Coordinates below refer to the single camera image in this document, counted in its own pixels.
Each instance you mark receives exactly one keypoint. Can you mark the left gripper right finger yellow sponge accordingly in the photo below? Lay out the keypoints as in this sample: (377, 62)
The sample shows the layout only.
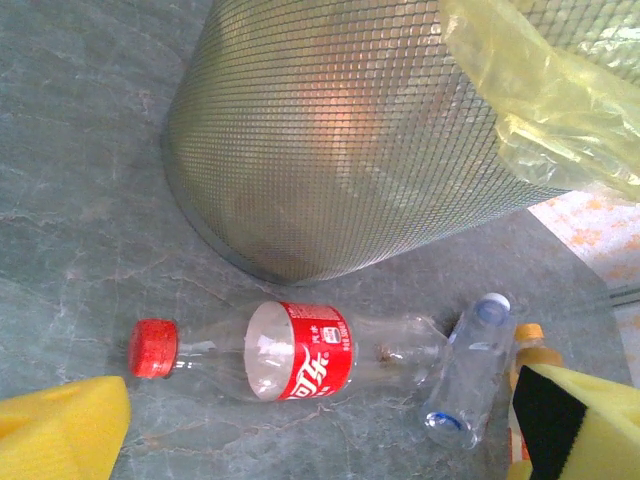
(610, 435)

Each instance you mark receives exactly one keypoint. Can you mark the left gripper left finger yellow sponge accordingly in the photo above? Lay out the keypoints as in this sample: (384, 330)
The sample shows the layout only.
(55, 440)

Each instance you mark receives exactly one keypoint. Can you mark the deep orange soda bottle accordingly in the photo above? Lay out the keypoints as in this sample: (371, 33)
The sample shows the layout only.
(535, 350)

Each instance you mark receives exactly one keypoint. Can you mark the clear bottle pale blue cap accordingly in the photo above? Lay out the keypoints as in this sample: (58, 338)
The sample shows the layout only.
(470, 380)

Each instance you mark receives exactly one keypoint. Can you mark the cola bottle red label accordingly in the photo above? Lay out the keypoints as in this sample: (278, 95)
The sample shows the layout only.
(320, 350)

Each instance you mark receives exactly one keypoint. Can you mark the yellow plastic bin liner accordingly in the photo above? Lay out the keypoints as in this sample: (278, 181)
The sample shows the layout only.
(550, 100)

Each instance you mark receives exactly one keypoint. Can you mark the metal mesh waste bin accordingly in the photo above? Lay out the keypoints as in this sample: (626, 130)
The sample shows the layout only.
(325, 150)

